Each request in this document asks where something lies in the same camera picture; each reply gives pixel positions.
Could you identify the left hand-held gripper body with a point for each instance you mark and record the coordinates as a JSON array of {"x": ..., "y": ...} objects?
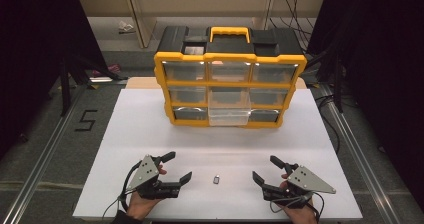
[{"x": 145, "y": 174}]

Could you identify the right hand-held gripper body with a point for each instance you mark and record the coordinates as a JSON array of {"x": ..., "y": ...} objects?
[{"x": 306, "y": 181}]

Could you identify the small silver metal part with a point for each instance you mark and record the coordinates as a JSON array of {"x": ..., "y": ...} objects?
[{"x": 216, "y": 179}]

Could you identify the clear plastic pull-out drawer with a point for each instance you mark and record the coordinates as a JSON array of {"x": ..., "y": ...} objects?
[{"x": 229, "y": 115}]

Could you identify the person's right hand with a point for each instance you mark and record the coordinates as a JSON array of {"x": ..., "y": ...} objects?
[{"x": 300, "y": 214}]

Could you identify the person's left hand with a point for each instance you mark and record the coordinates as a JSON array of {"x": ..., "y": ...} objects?
[{"x": 141, "y": 207}]

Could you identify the wooden board under table top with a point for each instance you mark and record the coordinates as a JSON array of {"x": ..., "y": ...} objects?
[{"x": 143, "y": 83}]

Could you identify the grid of clear cabinet drawers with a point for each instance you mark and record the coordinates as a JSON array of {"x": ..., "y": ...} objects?
[{"x": 186, "y": 71}]

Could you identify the black metal stand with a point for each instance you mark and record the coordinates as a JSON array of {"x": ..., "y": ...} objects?
[
  {"x": 65, "y": 87},
  {"x": 338, "y": 84}
]

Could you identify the pink object on floor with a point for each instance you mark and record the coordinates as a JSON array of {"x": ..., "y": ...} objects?
[{"x": 111, "y": 69}]

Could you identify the yellow black organizer cabinet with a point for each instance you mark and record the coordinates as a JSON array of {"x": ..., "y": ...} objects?
[{"x": 230, "y": 45}]

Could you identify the dark curtain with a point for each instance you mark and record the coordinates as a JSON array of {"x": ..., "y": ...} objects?
[
  {"x": 30, "y": 50},
  {"x": 380, "y": 67}
]

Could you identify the crumpled white paper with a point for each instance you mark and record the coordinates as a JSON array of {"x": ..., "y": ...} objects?
[{"x": 125, "y": 26}]

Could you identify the light wooden furniture leg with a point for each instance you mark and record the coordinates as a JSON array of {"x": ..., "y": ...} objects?
[
  {"x": 265, "y": 10},
  {"x": 141, "y": 20}
]

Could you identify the metal floor rail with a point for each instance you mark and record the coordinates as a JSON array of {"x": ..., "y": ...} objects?
[
  {"x": 43, "y": 150},
  {"x": 356, "y": 150}
]

